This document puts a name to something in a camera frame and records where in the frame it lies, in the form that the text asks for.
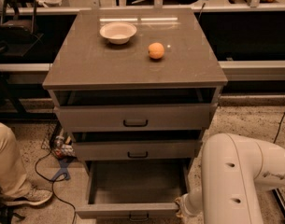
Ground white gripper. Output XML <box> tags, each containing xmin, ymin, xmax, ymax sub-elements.
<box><xmin>175</xmin><ymin>193</ymin><xmax>194</xmax><ymax>217</ymax></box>

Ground grey sneaker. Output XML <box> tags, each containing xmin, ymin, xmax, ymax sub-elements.
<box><xmin>2</xmin><ymin>187</ymin><xmax>52</xmax><ymax>206</ymax></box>

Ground black chair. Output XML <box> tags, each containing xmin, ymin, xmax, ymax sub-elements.
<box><xmin>0</xmin><ymin>0</ymin><xmax>41</xmax><ymax>57</ymax></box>

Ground office chair base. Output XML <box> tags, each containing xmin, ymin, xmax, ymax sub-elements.
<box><xmin>0</xmin><ymin>203</ymin><xmax>25</xmax><ymax>224</ymax></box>

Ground black bar on floor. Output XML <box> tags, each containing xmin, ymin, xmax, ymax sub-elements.
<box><xmin>273</xmin><ymin>189</ymin><xmax>285</xmax><ymax>217</ymax></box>

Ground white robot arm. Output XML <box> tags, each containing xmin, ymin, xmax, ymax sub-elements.
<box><xmin>176</xmin><ymin>133</ymin><xmax>285</xmax><ymax>224</ymax></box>

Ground blue clamp tool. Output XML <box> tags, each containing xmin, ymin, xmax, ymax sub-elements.
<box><xmin>51</xmin><ymin>157</ymin><xmax>74</xmax><ymax>182</ymax></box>

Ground person leg beige trousers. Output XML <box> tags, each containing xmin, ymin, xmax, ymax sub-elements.
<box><xmin>0</xmin><ymin>123</ymin><xmax>31</xmax><ymax>200</ymax></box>

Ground grey drawer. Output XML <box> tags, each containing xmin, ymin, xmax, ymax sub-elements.
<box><xmin>76</xmin><ymin>159</ymin><xmax>189</xmax><ymax>222</ymax></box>
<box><xmin>73</xmin><ymin>140</ymin><xmax>202</xmax><ymax>161</ymax></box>
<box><xmin>54</xmin><ymin>104</ymin><xmax>217</xmax><ymax>132</ymax></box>

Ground clutter beside cabinet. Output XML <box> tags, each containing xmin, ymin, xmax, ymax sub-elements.
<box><xmin>41</xmin><ymin>121</ymin><xmax>76</xmax><ymax>160</ymax></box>

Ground grey drawer cabinet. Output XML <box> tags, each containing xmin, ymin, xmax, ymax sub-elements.
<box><xmin>42</xmin><ymin>7</ymin><xmax>228</xmax><ymax>173</ymax></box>

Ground black floor cable right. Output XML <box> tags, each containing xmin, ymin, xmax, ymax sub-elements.
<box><xmin>272</xmin><ymin>101</ymin><xmax>285</xmax><ymax>145</ymax></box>

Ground white bowl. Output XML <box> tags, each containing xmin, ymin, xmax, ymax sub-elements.
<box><xmin>100</xmin><ymin>21</ymin><xmax>136</xmax><ymax>45</ymax></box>

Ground orange fruit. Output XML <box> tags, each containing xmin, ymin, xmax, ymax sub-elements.
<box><xmin>148</xmin><ymin>43</ymin><xmax>164</xmax><ymax>60</ymax></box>

